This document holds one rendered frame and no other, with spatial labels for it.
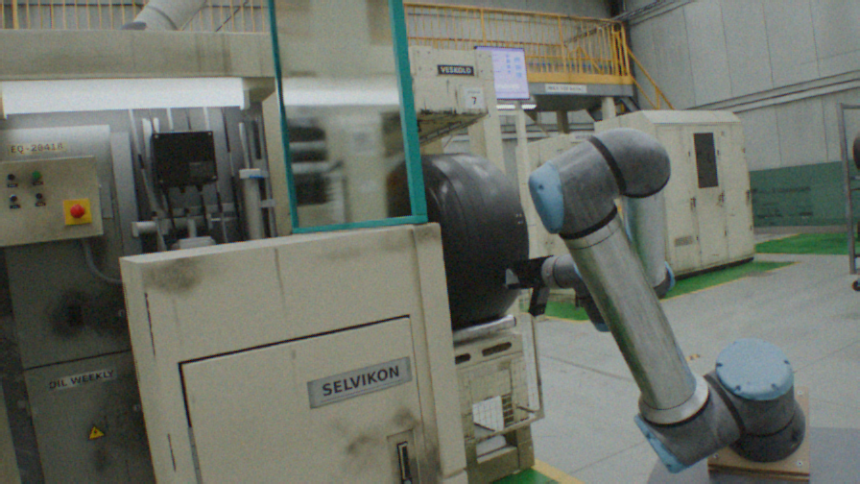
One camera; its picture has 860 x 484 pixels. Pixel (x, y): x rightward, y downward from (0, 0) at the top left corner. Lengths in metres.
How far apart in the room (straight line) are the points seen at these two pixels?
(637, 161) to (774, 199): 12.86
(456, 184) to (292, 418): 1.08
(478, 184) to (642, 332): 0.78
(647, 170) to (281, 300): 0.64
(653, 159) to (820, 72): 12.45
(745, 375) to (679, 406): 0.16
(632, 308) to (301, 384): 0.62
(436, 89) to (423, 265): 1.45
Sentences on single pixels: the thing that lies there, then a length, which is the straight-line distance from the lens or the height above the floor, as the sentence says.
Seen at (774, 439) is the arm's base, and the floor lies 0.71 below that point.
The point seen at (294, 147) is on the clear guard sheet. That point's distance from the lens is 1.26.
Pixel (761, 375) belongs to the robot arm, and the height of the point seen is 0.88.
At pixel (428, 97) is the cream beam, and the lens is 2.17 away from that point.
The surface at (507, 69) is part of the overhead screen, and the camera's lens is 6.15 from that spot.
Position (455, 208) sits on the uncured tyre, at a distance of 1.65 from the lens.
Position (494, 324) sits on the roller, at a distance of 1.86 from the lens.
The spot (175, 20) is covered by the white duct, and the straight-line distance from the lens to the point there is 1.96.
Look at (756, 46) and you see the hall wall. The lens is 14.21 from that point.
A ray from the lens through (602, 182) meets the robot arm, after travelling 1.00.
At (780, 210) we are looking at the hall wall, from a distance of 13.80.
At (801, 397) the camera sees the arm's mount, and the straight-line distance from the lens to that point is 1.61.
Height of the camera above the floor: 1.29
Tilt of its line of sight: 3 degrees down
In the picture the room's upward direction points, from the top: 7 degrees counter-clockwise
